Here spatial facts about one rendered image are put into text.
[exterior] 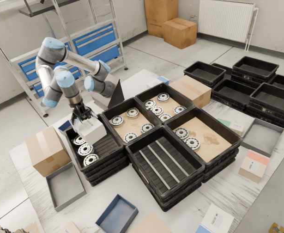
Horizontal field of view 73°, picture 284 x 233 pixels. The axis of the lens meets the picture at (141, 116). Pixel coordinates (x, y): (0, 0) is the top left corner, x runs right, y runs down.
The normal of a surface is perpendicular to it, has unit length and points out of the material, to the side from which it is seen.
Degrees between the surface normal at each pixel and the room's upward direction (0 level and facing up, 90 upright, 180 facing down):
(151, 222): 0
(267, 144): 0
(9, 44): 90
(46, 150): 0
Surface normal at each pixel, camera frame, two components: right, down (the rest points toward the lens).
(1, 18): 0.67, 0.45
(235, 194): -0.14, -0.71
